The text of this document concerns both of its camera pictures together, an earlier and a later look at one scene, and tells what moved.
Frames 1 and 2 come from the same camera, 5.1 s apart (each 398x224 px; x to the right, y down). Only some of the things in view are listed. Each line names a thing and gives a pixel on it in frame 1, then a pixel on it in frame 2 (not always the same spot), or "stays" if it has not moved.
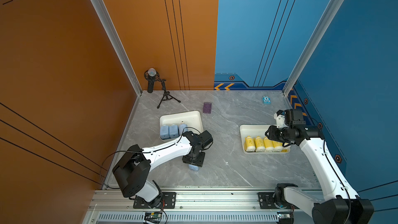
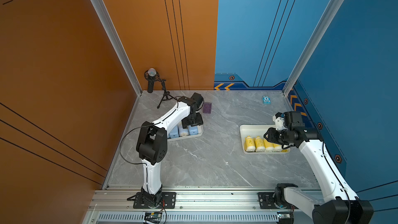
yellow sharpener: x=249 y=144 stays
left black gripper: x=200 y=163 -> x=199 y=121
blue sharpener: x=173 y=131 stays
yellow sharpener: x=259 y=144 stays
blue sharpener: x=194 y=167 -> x=193 y=130
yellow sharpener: x=278 y=146 stays
